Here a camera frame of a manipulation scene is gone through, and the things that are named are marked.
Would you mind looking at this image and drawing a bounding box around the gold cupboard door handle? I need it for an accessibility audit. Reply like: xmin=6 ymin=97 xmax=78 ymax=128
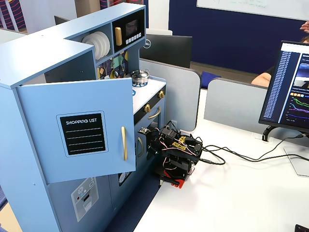
xmin=120 ymin=126 xmax=128 ymax=161

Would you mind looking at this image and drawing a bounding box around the blue chair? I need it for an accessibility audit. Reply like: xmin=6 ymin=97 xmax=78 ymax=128
xmin=199 ymin=71 xmax=222 ymax=89

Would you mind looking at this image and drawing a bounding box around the whiteboard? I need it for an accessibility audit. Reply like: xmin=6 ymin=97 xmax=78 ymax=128
xmin=196 ymin=0 xmax=309 ymax=21

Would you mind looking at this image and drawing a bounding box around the white plate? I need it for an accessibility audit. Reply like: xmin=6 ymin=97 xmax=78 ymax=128
xmin=93 ymin=31 xmax=106 ymax=59
xmin=88 ymin=32 xmax=101 ymax=60
xmin=98 ymin=31 xmax=111 ymax=58
xmin=81 ymin=33 xmax=96 ymax=53

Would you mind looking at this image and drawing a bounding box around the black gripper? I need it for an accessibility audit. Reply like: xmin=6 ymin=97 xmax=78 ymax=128
xmin=145 ymin=130 xmax=166 ymax=160

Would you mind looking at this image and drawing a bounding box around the gold microwave handle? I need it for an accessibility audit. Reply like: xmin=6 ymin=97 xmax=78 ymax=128
xmin=114 ymin=27 xmax=123 ymax=46

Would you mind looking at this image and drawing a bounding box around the grey desk divider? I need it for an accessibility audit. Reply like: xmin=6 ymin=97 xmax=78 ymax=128
xmin=139 ymin=58 xmax=202 ymax=132
xmin=203 ymin=77 xmax=270 ymax=127

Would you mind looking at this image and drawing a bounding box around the red robot base clamp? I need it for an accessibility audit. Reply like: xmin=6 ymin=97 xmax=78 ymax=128
xmin=159 ymin=169 xmax=189 ymax=189

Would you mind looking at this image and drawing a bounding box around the blue toy kitchen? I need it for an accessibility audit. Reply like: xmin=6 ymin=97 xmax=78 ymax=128
xmin=0 ymin=2 xmax=167 ymax=232

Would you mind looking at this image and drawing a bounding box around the black cable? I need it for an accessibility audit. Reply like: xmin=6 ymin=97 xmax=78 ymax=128
xmin=201 ymin=134 xmax=304 ymax=162
xmin=199 ymin=144 xmax=309 ymax=166

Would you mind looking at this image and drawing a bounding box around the steel hanging ladle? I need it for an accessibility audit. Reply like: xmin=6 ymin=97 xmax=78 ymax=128
xmin=113 ymin=56 xmax=120 ymax=77

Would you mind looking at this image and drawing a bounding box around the steel pot lid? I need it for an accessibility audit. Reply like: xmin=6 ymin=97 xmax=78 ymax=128
xmin=130 ymin=69 xmax=150 ymax=79

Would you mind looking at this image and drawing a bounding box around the white desk cable port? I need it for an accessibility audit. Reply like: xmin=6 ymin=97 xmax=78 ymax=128
xmin=252 ymin=132 xmax=274 ymax=143

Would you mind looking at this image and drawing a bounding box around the silver monitor base plate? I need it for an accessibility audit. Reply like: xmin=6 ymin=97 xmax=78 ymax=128
xmin=283 ymin=145 xmax=309 ymax=177

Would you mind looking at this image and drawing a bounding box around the person in black shirt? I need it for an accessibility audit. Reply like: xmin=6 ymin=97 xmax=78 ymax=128
xmin=251 ymin=35 xmax=309 ymax=88

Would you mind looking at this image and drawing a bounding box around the blue shopping list cupboard door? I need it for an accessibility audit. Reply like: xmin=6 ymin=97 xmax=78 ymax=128
xmin=15 ymin=77 xmax=137 ymax=184

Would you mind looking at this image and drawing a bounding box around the steel pot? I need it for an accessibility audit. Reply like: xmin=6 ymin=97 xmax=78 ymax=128
xmin=131 ymin=74 xmax=149 ymax=85

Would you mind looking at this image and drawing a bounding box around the black monitor stand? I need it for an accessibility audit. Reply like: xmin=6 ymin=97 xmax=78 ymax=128
xmin=261 ymin=125 xmax=280 ymax=142

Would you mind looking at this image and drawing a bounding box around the gold lower door handle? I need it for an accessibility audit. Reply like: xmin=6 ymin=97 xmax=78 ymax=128
xmin=137 ymin=136 xmax=145 ymax=158

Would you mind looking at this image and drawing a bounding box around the gold oven handle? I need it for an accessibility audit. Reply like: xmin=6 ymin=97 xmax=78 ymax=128
xmin=147 ymin=106 xmax=161 ymax=119

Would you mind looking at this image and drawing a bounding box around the black Dell monitor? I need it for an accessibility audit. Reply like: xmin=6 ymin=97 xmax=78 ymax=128
xmin=140 ymin=33 xmax=193 ymax=69

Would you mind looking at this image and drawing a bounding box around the lit computer monitor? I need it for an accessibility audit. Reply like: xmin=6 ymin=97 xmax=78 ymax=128
xmin=258 ymin=40 xmax=309 ymax=134

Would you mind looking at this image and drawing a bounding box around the colourful tiled backsplash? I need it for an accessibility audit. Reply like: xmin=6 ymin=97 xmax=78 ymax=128
xmin=96 ymin=50 xmax=129 ymax=80

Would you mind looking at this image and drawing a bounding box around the black toy microwave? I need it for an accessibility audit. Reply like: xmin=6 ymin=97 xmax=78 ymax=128
xmin=112 ymin=12 xmax=143 ymax=54

